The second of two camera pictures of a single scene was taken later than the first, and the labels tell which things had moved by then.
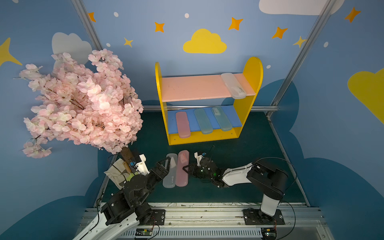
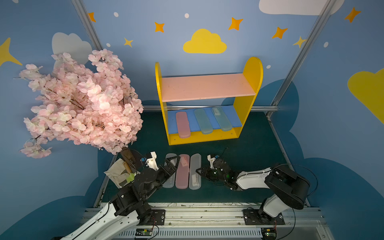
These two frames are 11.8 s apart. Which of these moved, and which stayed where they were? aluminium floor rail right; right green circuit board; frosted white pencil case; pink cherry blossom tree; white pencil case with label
Moved: white pencil case with label
Stayed: frosted white pencil case; right green circuit board; pink cherry blossom tree; aluminium floor rail right
